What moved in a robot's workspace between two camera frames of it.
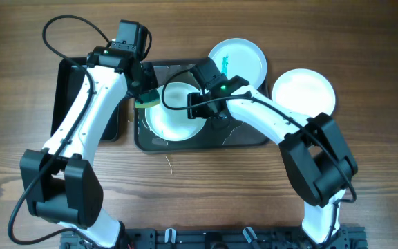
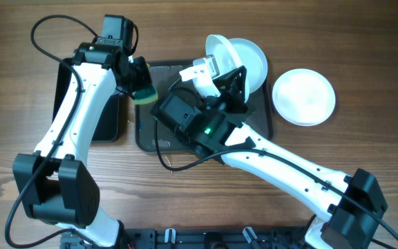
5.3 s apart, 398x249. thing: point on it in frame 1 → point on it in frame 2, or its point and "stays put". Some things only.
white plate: x=168 y=119 → x=227 y=59
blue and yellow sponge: x=149 y=99 stays put
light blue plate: x=236 y=57 stays put
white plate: x=304 y=91 stays put
